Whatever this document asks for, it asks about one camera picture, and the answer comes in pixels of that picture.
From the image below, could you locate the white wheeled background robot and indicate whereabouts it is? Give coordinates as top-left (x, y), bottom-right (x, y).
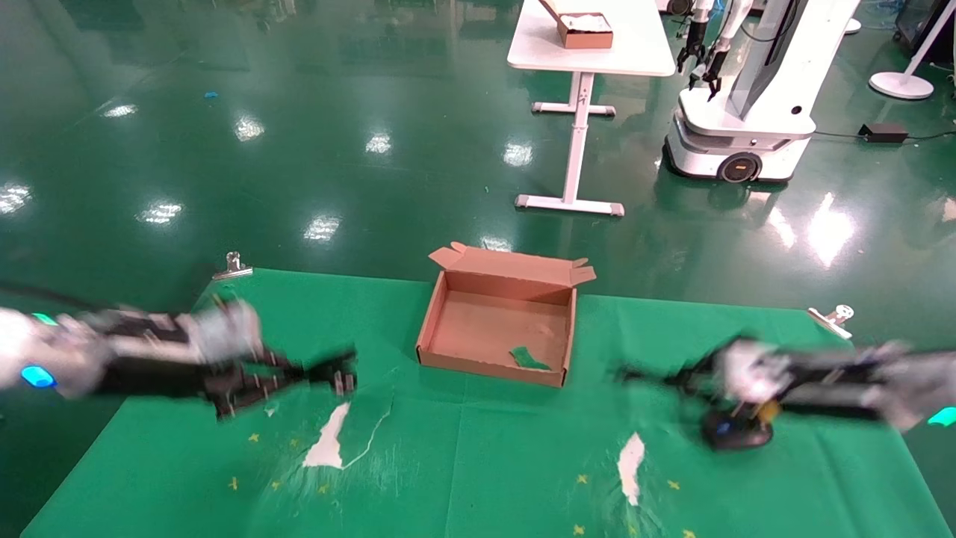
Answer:
top-left (663, 0), bottom-right (861, 185)

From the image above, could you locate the small green tape scrap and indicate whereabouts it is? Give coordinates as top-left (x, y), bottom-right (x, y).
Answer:
top-left (509, 347), bottom-right (554, 373)

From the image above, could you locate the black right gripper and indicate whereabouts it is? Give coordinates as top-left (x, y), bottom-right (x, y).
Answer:
top-left (615, 336), bottom-right (897, 421)

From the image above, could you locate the blue cable tangle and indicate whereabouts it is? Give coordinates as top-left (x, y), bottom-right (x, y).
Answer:
top-left (859, 0), bottom-right (901, 32)

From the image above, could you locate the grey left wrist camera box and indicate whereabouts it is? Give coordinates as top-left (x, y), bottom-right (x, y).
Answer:
top-left (183, 301), bottom-right (264, 365)

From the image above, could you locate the black background robot gripper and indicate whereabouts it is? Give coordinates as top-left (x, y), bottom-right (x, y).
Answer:
top-left (677, 21), bottom-right (708, 76)
top-left (689, 40), bottom-right (732, 103)

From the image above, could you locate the black power adapter with cord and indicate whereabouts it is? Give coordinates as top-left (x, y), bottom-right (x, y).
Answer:
top-left (810, 123), bottom-right (956, 146)

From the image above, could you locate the silver metal binder clip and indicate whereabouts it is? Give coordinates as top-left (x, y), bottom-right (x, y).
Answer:
top-left (807, 305), bottom-right (855, 341)
top-left (213, 252), bottom-right (255, 282)

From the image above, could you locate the white table with legs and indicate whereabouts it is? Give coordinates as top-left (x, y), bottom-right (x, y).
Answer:
top-left (507, 0), bottom-right (677, 218)

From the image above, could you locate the small brown cardboard box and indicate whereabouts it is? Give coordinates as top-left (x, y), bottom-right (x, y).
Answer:
top-left (538, 0), bottom-right (615, 51)

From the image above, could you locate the open brown cardboard box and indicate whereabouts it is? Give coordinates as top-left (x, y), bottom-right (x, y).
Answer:
top-left (416, 243), bottom-right (598, 389)

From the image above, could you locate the dark cabinet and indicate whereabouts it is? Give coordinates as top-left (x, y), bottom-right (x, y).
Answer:
top-left (894, 0), bottom-right (956, 55)

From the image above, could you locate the white floor stand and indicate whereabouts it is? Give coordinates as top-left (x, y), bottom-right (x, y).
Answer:
top-left (869, 0), bottom-right (956, 102)

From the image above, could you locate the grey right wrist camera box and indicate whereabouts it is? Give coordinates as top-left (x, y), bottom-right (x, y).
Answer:
top-left (716, 338), bottom-right (794, 406)

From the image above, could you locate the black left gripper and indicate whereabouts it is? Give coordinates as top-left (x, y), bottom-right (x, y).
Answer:
top-left (97, 310), bottom-right (358, 402)

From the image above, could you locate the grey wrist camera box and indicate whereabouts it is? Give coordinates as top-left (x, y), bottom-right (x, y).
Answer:
top-left (183, 301), bottom-right (264, 365)
top-left (716, 338), bottom-right (794, 406)

